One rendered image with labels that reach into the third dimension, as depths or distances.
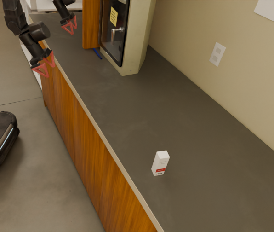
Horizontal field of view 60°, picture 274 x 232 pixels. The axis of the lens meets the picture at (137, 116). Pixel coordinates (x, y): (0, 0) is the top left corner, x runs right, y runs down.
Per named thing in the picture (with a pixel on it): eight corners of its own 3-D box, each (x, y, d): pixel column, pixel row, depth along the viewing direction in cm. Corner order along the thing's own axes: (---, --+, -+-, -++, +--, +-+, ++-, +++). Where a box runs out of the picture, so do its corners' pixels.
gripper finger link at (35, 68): (57, 69, 115) (45, 53, 110) (53, 78, 110) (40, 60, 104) (45, 73, 117) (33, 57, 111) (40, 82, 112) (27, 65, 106)
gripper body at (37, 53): (50, 50, 114) (41, 36, 110) (43, 60, 107) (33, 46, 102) (39, 55, 116) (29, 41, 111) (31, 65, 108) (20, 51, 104)
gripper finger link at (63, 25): (79, 29, 153) (71, 15, 147) (76, 33, 148) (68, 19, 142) (70, 32, 155) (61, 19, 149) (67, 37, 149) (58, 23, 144)
